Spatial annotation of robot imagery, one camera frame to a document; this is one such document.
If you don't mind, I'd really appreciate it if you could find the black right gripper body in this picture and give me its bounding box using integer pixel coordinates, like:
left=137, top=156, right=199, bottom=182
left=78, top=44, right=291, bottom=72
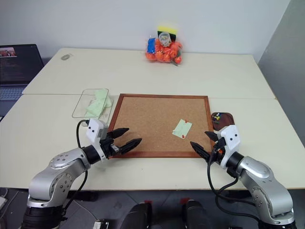
left=208, top=136, right=227, bottom=166

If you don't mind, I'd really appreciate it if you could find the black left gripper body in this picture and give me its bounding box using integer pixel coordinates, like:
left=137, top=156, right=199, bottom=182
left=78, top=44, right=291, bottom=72
left=100, top=130, right=122, bottom=160

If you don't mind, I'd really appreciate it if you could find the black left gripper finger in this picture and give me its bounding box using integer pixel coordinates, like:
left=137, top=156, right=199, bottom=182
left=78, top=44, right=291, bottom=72
left=118, top=137, right=143, bottom=155
left=112, top=127, right=130, bottom=139

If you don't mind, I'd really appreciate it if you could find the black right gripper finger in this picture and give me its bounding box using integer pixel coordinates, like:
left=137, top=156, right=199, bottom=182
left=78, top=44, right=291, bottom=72
left=204, top=131, right=219, bottom=144
left=189, top=141, right=212, bottom=161

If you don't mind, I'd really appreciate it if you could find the pale green paper note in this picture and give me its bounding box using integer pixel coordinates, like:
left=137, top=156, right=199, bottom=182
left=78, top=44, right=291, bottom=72
left=85, top=99, right=107, bottom=117
left=172, top=118, right=193, bottom=140
left=94, top=89, right=108, bottom=101

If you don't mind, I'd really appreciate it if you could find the wood framed cork board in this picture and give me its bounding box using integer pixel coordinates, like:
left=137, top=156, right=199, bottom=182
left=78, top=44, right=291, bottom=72
left=107, top=93, right=216, bottom=159

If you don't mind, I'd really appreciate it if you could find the brown wooden tray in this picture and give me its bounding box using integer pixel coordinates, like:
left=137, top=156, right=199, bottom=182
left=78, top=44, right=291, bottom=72
left=211, top=111, right=237, bottom=133

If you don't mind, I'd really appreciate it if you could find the clear plastic tray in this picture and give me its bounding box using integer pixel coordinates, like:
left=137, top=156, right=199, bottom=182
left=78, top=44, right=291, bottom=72
left=71, top=88, right=114, bottom=120

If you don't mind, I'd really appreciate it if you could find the dark rounded shape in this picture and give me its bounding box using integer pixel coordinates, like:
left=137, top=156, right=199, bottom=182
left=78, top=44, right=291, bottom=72
left=123, top=199, right=153, bottom=229
left=180, top=197, right=215, bottom=229

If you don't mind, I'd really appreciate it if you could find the clear bag of orange items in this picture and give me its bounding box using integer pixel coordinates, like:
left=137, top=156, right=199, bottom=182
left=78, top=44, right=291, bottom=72
left=143, top=35, right=184, bottom=67

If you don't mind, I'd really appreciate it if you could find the blue packet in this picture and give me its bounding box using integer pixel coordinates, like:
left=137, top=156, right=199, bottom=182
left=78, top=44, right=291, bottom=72
left=146, top=37, right=156, bottom=54

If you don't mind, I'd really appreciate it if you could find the clear plastic cup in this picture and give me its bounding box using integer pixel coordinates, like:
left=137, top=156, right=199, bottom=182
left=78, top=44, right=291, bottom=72
left=158, top=32, right=172, bottom=47

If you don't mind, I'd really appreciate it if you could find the yellow and black sponge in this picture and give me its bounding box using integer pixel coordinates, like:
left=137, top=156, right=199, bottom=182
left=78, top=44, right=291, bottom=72
left=157, top=25, right=179, bottom=42

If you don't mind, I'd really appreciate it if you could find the grey laptop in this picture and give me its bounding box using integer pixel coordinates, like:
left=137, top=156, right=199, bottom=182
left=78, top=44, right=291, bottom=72
left=0, top=43, right=45, bottom=118

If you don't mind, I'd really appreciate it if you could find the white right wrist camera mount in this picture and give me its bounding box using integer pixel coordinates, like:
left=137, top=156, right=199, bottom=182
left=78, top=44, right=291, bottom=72
left=218, top=124, right=240, bottom=169

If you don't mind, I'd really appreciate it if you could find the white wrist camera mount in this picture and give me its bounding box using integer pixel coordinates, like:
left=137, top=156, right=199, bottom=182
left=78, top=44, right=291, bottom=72
left=218, top=124, right=240, bottom=169
left=85, top=118, right=110, bottom=160

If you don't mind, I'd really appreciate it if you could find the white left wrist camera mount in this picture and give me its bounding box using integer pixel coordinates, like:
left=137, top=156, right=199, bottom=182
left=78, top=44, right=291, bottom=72
left=85, top=118, right=110, bottom=160

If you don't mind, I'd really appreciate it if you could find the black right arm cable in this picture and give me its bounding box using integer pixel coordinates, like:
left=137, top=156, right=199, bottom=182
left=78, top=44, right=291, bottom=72
left=206, top=146, right=262, bottom=217

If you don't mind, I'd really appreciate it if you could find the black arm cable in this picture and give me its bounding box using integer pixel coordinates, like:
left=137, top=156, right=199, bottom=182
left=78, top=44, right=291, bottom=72
left=59, top=119, right=90, bottom=215
left=206, top=146, right=262, bottom=217

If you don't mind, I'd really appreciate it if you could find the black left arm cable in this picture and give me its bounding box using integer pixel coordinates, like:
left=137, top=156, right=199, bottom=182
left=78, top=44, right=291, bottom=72
left=59, top=119, right=90, bottom=215

